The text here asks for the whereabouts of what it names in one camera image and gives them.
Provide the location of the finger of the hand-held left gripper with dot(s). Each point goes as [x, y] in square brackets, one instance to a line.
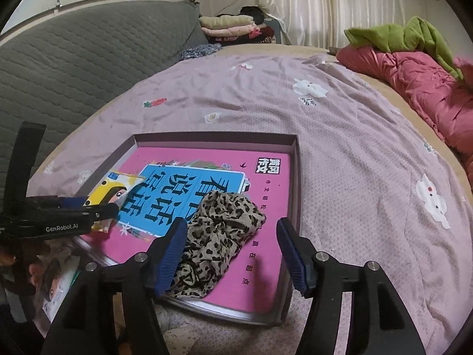
[74, 202]
[105, 212]

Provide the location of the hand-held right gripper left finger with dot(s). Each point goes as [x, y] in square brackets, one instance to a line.
[172, 255]

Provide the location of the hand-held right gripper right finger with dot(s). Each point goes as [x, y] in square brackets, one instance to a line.
[293, 259]

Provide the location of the small yellow picture book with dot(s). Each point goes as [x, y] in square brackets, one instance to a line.
[111, 188]

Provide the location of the leopard print scrunchie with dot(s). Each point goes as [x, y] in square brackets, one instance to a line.
[221, 229]

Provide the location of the doll face plastic packet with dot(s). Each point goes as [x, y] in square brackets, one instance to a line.
[59, 288]

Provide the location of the shallow dark cardboard box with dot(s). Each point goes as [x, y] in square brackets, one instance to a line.
[207, 138]

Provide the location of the grey quilted headboard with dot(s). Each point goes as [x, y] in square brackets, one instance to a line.
[74, 63]

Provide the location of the blue patterned cloth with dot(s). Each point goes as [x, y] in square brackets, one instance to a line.
[201, 50]

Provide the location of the pink folded blanket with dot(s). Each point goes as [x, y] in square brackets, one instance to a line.
[229, 31]

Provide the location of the pink quilt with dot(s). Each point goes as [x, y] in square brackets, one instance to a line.
[425, 81]

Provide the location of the dark floral folded cloth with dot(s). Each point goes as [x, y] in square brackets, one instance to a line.
[262, 37]

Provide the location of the beige folded blanket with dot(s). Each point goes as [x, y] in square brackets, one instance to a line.
[225, 21]

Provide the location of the grey blue stool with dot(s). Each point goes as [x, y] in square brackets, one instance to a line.
[277, 31]

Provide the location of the green garment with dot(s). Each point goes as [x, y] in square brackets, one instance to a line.
[391, 37]

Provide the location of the black garment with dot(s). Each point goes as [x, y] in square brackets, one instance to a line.
[253, 13]

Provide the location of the white curtain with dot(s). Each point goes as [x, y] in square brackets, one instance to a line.
[314, 0]

